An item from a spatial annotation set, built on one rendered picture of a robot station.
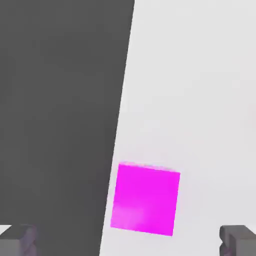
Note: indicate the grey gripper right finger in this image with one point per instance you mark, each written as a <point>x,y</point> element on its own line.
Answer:
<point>240,242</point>

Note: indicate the small magenta cube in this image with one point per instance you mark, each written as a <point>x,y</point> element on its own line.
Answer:
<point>145,200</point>

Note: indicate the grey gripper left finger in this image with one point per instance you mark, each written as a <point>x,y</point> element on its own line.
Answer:
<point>16,242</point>

